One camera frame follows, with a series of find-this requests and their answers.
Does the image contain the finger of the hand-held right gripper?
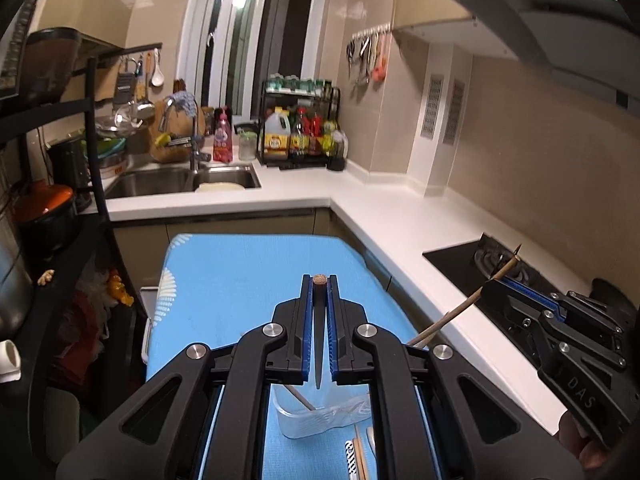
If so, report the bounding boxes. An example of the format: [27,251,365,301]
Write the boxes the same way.
[481,280,628,369]
[504,278,622,337]

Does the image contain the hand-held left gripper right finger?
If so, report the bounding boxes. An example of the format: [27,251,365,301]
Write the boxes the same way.
[326,274,587,480]

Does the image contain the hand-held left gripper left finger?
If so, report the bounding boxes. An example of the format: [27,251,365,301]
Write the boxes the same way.
[55,274,315,480]

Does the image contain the clear plastic container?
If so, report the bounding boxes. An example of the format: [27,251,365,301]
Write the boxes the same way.
[270,382,374,441]

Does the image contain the person's right hand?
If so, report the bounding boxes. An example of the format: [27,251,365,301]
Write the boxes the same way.
[558,409,610,470]

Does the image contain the blue table cover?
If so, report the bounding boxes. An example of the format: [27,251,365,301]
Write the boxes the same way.
[142,232,425,480]

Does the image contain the black gas stove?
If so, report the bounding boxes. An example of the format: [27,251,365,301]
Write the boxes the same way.
[422,232,593,363]

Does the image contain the white plate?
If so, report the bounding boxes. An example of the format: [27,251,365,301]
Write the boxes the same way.
[195,181,246,195]

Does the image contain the yellow plastic item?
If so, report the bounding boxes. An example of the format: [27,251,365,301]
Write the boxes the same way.
[100,267,136,309]

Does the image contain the yellow label oil bottle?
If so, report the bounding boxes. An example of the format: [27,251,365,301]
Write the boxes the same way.
[262,110,292,164]

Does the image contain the glass jar green lid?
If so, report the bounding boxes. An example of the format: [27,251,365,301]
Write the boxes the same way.
[238,130,258,162]

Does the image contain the dark sauce bottle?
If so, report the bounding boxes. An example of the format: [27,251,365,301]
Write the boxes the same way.
[290,107,311,159]

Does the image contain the red sauce bottle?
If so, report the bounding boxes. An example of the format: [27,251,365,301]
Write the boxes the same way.
[307,112,324,157]

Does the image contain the pink dish soap bottle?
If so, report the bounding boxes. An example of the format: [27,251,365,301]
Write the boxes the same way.
[213,107,235,164]

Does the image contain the stainless steel sink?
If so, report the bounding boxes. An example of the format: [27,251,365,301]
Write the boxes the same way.
[104,165,262,200]

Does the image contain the metal faucet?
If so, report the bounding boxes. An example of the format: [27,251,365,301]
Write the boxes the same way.
[164,97,212,172]

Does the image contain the red plastic bag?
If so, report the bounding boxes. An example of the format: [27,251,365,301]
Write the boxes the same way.
[50,290,109,387]

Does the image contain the wooden cutting board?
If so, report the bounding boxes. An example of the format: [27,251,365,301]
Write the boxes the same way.
[147,94,207,164]

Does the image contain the row of spice jars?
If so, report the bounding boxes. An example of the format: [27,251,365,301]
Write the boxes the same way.
[266,73,334,97]

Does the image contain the white bowl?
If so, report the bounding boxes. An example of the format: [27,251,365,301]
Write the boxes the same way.
[97,152,129,172]

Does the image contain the blue dish cloth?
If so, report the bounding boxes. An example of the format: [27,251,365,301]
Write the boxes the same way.
[172,90,200,119]

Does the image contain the green bowl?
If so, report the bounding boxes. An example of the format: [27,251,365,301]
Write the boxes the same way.
[95,137,127,157]

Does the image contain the orange kitchen tool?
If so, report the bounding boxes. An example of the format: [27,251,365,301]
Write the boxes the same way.
[372,35,389,82]

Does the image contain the metal ladle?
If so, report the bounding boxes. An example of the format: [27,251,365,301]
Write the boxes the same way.
[132,55,156,122]

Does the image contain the glass bowl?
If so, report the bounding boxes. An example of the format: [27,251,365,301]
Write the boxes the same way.
[95,110,139,139]

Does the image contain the black jug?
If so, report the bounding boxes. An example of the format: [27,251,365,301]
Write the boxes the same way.
[47,138,94,212]

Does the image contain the black pot orange lid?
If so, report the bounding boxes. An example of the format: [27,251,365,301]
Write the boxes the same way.
[12,182,82,257]

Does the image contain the grey range hood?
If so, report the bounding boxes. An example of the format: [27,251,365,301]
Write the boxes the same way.
[440,0,640,107]

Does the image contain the stainless steel pot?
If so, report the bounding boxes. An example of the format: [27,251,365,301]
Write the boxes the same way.
[0,239,37,332]

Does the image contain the white pipe fitting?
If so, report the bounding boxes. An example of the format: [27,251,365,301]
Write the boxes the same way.
[0,338,22,384]

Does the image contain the metal grater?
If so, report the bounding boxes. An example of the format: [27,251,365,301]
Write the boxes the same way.
[114,57,137,107]

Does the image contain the black shelf rack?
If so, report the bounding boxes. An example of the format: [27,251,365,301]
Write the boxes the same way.
[0,42,164,411]

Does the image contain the white framed window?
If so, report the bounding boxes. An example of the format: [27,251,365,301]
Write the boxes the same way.
[177,0,351,128]

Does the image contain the brown plastic container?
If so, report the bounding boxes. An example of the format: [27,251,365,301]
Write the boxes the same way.
[22,27,82,107]

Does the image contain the wall vent grille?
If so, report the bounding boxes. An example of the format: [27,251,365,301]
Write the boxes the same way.
[421,74,445,140]
[442,79,466,145]

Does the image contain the black wire seasoning rack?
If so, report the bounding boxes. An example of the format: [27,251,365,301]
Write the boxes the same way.
[257,80,349,169]

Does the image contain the hanging utensils on wall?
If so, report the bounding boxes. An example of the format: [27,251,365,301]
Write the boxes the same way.
[346,36,372,87]

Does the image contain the white wall hook rail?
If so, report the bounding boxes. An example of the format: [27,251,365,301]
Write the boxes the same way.
[350,24,392,41]

